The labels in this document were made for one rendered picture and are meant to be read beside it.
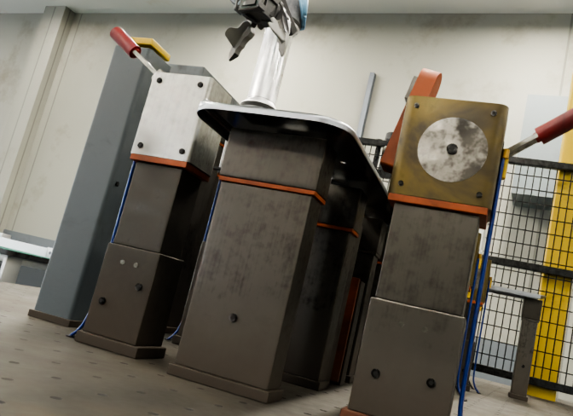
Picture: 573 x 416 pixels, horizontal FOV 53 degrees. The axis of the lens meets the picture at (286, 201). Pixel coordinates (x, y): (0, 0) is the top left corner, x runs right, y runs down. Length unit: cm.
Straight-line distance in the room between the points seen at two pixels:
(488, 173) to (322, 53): 454
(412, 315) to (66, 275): 52
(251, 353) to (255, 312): 4
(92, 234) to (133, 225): 16
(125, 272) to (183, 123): 20
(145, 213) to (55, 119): 578
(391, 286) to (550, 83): 409
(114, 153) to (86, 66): 562
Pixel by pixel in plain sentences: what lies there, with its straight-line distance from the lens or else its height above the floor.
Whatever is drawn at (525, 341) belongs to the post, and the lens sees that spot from 185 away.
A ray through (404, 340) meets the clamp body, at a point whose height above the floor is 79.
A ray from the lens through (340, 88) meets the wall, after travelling 493.
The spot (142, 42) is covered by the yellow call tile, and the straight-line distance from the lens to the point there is 99.
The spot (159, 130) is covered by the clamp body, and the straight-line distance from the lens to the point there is 77.
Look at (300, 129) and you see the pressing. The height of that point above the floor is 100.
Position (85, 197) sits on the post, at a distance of 93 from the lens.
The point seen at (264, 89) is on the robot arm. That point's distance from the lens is 170.
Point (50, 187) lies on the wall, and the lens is 625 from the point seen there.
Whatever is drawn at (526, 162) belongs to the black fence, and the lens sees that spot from 237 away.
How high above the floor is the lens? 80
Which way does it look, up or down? 10 degrees up
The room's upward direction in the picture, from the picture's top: 13 degrees clockwise
